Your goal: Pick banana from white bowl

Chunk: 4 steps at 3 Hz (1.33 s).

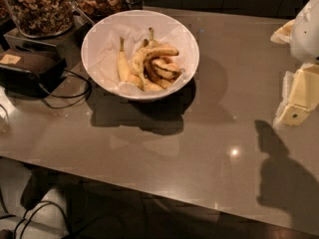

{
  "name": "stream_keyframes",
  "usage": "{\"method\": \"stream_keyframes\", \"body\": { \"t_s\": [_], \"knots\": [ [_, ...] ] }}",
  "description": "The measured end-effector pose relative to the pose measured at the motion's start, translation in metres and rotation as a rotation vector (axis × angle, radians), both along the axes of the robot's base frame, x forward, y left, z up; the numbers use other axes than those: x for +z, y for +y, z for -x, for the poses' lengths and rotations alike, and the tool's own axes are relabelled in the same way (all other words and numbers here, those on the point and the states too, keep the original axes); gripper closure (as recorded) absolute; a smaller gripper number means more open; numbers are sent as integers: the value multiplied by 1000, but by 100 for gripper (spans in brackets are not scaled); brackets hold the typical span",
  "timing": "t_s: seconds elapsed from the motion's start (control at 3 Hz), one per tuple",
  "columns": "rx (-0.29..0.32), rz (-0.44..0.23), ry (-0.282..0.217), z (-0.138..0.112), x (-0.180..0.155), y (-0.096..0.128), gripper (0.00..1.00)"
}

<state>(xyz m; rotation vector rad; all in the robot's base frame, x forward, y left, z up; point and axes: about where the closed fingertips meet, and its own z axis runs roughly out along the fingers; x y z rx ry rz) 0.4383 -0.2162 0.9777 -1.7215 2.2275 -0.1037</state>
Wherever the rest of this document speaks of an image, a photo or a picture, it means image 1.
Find black cables on floor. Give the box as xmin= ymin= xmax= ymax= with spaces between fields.
xmin=0 ymin=186 xmax=73 ymax=239

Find yellow banana under pile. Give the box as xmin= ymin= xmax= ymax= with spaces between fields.
xmin=128 ymin=63 xmax=173 ymax=92

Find small yellow banana left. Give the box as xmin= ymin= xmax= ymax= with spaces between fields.
xmin=117 ymin=37 xmax=131 ymax=82

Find spotted yellow banana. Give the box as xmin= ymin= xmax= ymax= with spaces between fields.
xmin=131 ymin=28 xmax=179 ymax=90

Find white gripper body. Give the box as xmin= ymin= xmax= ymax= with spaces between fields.
xmin=290 ymin=0 xmax=319 ymax=63

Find black device with brown pad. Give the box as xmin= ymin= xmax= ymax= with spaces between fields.
xmin=0 ymin=49 xmax=67 ymax=98

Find white bowl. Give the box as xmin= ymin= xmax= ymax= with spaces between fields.
xmin=80 ymin=9 xmax=200 ymax=103

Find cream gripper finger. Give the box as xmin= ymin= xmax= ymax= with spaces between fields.
xmin=273 ymin=63 xmax=319 ymax=127
xmin=270 ymin=20 xmax=295 ymax=44

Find large glass jar of nuts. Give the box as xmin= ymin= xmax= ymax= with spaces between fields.
xmin=4 ymin=0 xmax=74 ymax=39

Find black cable on table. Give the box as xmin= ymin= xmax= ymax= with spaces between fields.
xmin=39 ymin=69 xmax=93 ymax=111

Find dark metal stand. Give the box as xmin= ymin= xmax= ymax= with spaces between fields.
xmin=4 ymin=16 xmax=92 ymax=69

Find brown spotted banana right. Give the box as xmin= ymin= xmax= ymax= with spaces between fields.
xmin=152 ymin=58 xmax=181 ymax=80

